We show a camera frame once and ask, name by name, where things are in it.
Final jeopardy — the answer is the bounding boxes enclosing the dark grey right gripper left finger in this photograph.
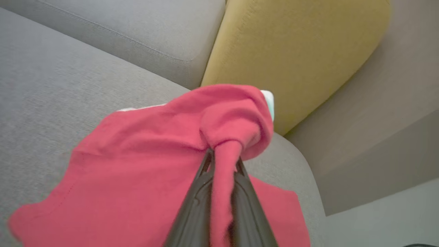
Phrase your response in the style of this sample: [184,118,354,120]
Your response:
[163,149,215,247]

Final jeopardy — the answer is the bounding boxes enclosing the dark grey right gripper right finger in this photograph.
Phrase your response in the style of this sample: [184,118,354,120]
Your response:
[233,159,278,247]

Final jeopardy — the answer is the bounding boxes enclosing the red shorts with white trim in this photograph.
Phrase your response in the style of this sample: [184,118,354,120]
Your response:
[8,84,311,247]

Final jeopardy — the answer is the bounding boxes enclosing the yellow sofa back cushion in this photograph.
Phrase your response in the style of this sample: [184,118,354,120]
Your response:
[200,0,392,136]

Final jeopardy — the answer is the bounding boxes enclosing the grey sofa seat cushion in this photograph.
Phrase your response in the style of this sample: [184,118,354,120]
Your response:
[0,0,227,91]

